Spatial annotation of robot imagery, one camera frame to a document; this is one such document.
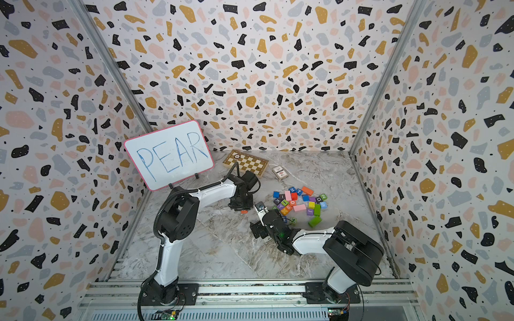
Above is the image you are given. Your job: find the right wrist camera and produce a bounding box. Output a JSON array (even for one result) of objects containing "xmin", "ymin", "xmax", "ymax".
[{"xmin": 254, "ymin": 202, "xmax": 268, "ymax": 225}]

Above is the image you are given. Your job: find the long green block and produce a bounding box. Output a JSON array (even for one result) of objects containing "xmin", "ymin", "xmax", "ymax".
[{"xmin": 308, "ymin": 216, "xmax": 322, "ymax": 228}]

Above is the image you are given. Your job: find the playing card box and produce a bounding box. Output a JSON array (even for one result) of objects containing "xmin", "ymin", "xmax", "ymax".
[{"xmin": 272, "ymin": 166, "xmax": 289, "ymax": 180}]

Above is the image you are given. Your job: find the wooden chess board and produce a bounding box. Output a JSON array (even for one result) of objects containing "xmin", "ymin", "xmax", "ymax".
[{"xmin": 222, "ymin": 150, "xmax": 269, "ymax": 178}]

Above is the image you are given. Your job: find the white board pink frame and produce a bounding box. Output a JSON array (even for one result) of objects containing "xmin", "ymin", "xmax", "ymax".
[{"xmin": 124, "ymin": 120, "xmax": 214, "ymax": 191}]

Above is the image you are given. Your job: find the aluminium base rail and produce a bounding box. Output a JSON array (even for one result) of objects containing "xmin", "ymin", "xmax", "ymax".
[{"xmin": 78, "ymin": 279, "xmax": 424, "ymax": 320}]

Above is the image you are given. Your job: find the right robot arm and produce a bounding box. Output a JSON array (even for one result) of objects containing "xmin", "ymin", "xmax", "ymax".
[{"xmin": 250, "ymin": 203, "xmax": 384, "ymax": 304}]

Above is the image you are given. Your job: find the long orange block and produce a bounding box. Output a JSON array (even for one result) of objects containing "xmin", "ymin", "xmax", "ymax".
[{"xmin": 301, "ymin": 186, "xmax": 313, "ymax": 196}]

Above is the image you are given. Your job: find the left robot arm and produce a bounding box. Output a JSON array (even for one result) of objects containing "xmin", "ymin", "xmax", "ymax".
[{"xmin": 138, "ymin": 171, "xmax": 260, "ymax": 305}]

